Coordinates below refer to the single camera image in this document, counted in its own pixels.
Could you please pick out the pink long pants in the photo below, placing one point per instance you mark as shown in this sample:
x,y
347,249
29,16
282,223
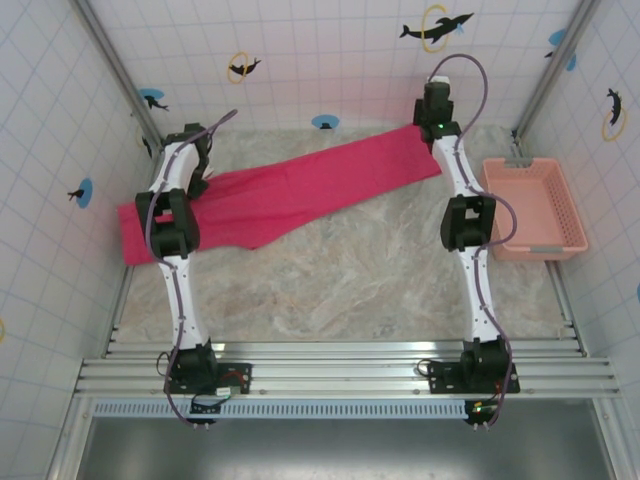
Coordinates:
x,y
300,185

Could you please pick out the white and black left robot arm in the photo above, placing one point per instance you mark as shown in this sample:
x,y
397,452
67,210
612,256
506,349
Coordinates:
x,y
178,300

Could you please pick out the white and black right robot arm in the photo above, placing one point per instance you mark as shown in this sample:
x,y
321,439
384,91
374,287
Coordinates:
x,y
475,300

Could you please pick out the shark blue circle sticker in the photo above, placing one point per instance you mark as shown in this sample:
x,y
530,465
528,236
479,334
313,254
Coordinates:
x,y
152,99

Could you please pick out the small blue circle sticker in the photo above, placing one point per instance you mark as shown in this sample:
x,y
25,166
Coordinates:
x,y
325,121

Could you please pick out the seal blue circle sticker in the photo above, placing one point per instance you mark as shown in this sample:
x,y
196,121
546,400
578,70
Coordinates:
x,y
82,192

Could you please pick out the pink plastic basket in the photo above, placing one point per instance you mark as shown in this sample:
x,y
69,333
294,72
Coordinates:
x,y
530,200

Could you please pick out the aluminium corner post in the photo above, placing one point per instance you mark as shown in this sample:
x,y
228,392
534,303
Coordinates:
x,y
120,75
555,70

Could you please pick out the blue patch sticker behind post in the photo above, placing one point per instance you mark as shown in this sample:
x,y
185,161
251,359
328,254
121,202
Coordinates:
x,y
557,37

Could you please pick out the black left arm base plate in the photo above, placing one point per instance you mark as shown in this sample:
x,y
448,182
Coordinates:
x,y
235,377

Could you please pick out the aluminium rail frame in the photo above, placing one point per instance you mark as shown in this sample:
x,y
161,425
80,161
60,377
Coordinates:
x,y
350,370

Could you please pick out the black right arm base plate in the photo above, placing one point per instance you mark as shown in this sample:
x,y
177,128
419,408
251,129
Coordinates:
x,y
442,377

